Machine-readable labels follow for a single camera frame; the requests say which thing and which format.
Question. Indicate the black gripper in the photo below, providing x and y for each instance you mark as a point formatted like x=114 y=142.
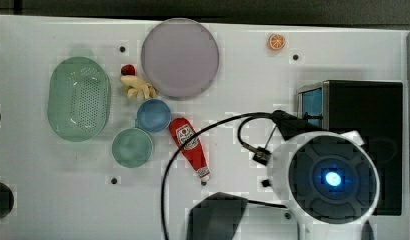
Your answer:
x=291 y=126

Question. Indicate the black toaster oven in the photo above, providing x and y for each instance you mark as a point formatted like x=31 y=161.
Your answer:
x=375 y=110

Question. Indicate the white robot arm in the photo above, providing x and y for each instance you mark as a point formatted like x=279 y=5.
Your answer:
x=325 y=179

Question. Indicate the orange slice toy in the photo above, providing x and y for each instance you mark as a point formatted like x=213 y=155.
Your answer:
x=276 y=42

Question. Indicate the red ketchup bottle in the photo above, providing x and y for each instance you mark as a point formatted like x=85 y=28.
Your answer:
x=182 y=133

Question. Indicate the round lilac plate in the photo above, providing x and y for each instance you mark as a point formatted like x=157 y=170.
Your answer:
x=180 y=57

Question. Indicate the blue bowl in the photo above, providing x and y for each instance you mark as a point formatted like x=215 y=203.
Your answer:
x=153 y=115

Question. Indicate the green bowl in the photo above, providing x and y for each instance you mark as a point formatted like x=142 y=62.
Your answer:
x=132 y=148

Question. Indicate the peeled banana toy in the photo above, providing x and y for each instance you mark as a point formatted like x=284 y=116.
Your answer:
x=134 y=85

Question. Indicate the red strawberry toy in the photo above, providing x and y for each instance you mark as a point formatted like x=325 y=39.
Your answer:
x=128 y=70

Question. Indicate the green colander basket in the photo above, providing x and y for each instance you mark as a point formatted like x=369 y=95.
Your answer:
x=79 y=99

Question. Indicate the black clamp knob lower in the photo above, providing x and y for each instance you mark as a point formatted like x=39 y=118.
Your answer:
x=6 y=200

